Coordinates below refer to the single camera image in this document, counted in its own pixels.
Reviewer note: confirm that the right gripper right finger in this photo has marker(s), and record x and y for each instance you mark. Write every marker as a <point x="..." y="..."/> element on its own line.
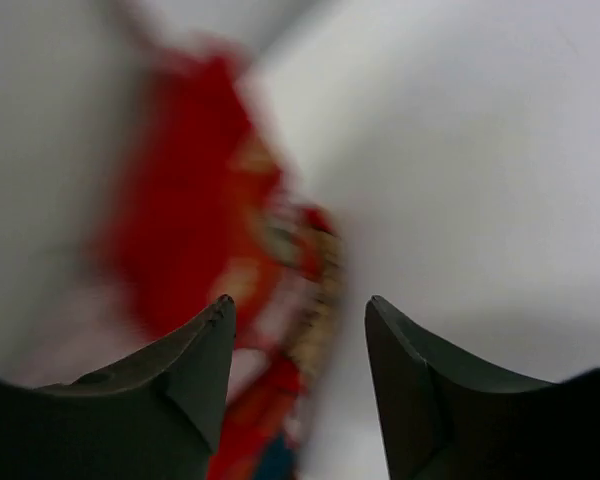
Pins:
<point x="445" y="413"/>

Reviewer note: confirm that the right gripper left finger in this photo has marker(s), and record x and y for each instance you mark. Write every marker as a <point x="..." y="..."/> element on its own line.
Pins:
<point x="155" y="414"/>

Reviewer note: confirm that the red patterned pillowcase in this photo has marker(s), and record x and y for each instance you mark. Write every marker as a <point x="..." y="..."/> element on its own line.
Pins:
<point x="204" y="209"/>

